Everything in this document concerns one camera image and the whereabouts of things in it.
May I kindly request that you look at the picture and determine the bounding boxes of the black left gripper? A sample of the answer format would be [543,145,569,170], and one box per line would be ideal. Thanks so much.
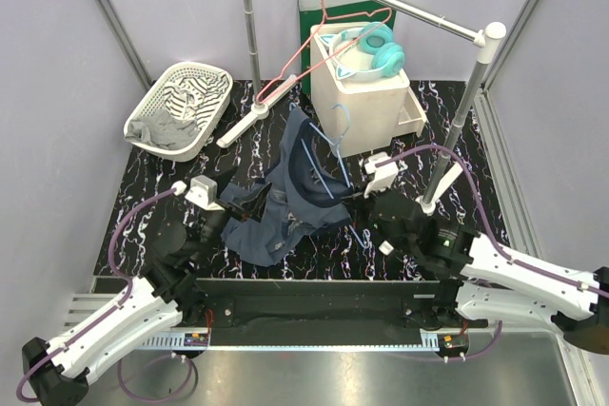
[192,165,271,264]

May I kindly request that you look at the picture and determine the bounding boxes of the blue tank top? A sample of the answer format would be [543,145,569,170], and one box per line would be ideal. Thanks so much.
[220,107,352,267]

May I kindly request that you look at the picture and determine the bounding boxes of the blue wire hanger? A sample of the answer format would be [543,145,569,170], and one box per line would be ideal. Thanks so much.
[289,102,375,251]

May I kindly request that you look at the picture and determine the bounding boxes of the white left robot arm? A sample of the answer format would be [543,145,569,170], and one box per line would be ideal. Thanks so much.
[16,181,270,405]

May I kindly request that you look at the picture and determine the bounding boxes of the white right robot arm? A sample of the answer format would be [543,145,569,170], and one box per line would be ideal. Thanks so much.
[342,191,608,355]

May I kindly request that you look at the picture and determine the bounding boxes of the white drawer box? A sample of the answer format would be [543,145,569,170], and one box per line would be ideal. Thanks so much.
[310,22,427,158]

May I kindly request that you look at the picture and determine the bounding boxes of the black marbled table mat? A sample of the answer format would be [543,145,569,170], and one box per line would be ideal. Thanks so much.
[107,80,510,280]

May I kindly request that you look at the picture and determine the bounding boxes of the white perforated laundry basket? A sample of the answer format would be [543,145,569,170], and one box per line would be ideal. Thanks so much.
[123,61,233,163]

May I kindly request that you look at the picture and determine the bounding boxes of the grey cloth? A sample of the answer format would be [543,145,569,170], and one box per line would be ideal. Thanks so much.
[124,110,199,150]

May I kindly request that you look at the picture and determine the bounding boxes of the striped black white cloth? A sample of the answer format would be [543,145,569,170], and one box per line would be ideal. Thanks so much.
[162,73,228,125]

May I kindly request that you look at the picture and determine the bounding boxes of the teal cat-ear headphones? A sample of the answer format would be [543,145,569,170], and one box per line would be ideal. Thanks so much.
[319,22,405,83]

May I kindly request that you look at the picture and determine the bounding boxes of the green binder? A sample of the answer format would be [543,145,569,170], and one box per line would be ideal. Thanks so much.
[297,0,401,93]

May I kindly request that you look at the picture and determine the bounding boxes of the silver clothes rack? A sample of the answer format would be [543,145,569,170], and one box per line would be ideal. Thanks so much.
[216,0,508,255]

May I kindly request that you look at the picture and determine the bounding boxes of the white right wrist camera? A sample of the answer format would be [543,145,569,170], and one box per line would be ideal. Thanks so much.
[363,152,403,199]

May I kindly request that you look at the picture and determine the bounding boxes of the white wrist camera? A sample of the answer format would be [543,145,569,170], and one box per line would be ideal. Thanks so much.
[363,152,403,199]
[186,175,224,211]

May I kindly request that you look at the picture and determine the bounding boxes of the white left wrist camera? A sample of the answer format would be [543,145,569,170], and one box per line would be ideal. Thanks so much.
[186,175,224,211]

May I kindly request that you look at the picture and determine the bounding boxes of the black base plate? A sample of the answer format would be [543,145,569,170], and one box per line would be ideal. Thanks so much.
[150,277,489,329]

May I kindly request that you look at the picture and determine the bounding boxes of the pink wire hanger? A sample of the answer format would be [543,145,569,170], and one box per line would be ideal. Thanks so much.
[256,0,397,104]

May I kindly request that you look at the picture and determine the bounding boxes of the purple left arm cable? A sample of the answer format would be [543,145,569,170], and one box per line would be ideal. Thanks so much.
[16,182,201,405]

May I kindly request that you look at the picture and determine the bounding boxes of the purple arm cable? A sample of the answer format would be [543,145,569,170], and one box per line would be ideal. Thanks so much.
[375,144,609,359]
[16,182,201,405]

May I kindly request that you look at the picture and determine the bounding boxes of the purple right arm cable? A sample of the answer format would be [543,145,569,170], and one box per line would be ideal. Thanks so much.
[375,144,609,359]

